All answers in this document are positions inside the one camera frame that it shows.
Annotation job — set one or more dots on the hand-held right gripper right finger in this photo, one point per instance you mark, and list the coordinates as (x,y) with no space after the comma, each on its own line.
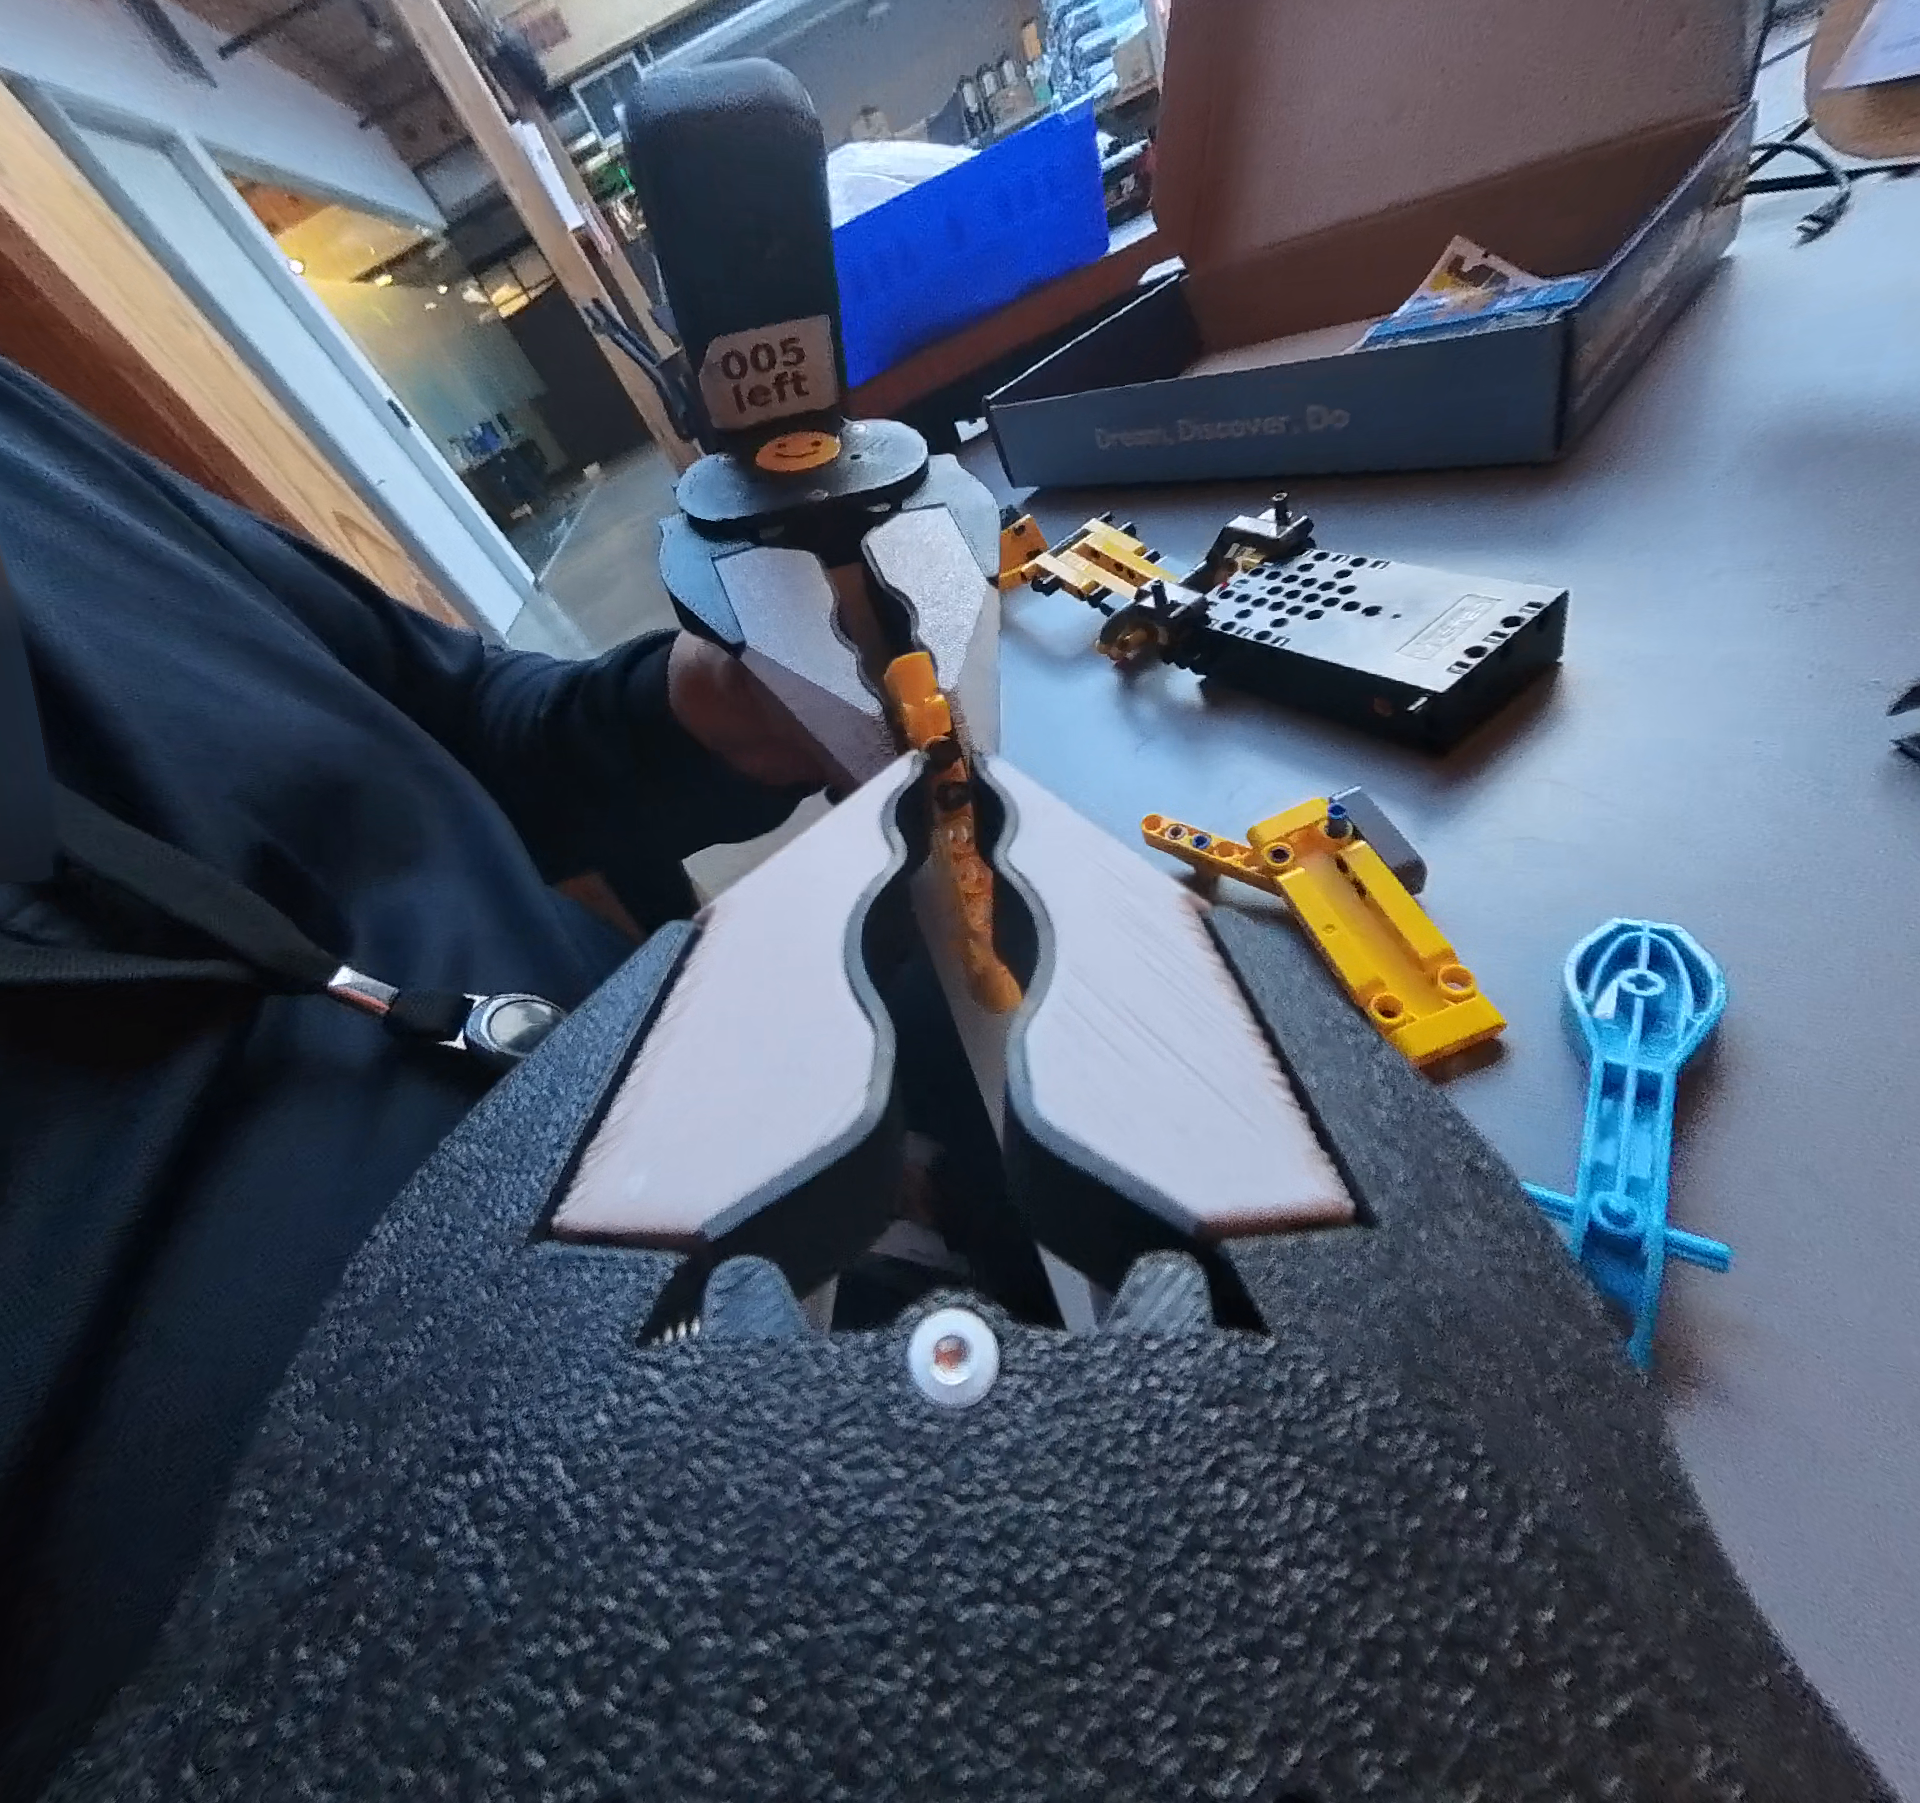
(1171,1068)

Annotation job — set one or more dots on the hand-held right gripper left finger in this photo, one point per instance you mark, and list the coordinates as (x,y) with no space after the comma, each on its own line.
(735,1068)

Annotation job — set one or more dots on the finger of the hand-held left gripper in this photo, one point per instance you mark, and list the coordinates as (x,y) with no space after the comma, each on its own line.
(802,635)
(950,588)

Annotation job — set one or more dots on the yellow beam grey panel assembly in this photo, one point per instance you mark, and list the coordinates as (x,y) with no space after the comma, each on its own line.
(958,874)

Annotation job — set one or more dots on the black toy battery box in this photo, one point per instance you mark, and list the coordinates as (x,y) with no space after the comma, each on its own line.
(1379,617)

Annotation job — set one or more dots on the blue plastic tool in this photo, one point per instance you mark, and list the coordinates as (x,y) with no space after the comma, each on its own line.
(1627,1086)

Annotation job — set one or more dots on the black toy track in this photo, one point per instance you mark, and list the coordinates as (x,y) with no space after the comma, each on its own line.
(1911,725)

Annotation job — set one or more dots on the person's left forearm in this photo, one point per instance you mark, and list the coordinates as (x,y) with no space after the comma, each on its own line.
(598,751)

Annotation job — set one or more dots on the grey desk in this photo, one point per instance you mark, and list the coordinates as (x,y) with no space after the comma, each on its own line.
(1648,859)

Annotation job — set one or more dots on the person's left hand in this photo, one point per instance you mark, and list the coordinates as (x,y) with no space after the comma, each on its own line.
(735,708)

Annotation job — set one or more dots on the blue plastic crate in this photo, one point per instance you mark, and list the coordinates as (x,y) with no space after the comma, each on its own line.
(975,244)

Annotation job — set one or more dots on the yellow toy panel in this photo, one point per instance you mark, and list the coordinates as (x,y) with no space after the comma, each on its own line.
(1379,932)

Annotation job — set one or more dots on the person's dark clothing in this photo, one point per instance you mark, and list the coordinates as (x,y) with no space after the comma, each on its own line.
(178,859)

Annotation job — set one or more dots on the printed booklets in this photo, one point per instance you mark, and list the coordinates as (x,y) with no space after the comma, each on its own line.
(1476,303)

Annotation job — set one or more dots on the blue cardboard box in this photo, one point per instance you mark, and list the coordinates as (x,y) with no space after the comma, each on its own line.
(1348,109)

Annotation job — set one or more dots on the instruction sheet stand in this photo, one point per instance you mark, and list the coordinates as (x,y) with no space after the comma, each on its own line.
(1874,1)

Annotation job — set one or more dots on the wooden post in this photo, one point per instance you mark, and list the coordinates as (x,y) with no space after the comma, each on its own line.
(477,154)

